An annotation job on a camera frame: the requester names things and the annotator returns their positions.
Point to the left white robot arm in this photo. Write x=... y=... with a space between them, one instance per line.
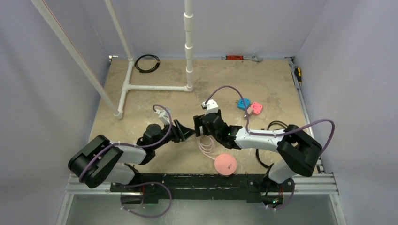
x=104 y=161

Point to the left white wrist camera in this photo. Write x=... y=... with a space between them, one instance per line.
x=164 y=115

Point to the pink plug adapter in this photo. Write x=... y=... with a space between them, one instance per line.
x=256 y=108

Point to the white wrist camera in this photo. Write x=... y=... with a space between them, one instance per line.
x=164 y=115
x=210 y=106

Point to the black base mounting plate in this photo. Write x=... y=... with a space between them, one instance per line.
x=252 y=188

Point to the dusty pink plug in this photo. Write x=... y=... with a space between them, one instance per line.
x=248 y=112

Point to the yellow handled screwdriver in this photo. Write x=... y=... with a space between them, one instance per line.
x=298 y=75

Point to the white PVC pipe frame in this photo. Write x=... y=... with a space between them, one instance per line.
x=61 y=34

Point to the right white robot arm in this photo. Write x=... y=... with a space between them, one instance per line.
x=299 y=151

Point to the blue plug adapter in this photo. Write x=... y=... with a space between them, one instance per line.
x=243 y=103

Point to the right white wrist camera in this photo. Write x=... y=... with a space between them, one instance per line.
x=210 y=106

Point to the pink round power strip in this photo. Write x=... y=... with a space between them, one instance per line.
x=225 y=164

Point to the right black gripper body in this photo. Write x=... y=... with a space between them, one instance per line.
x=201 y=127

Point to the red adjustable wrench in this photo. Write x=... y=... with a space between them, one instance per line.
x=242 y=57

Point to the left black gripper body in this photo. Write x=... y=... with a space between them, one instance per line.
x=173 y=135

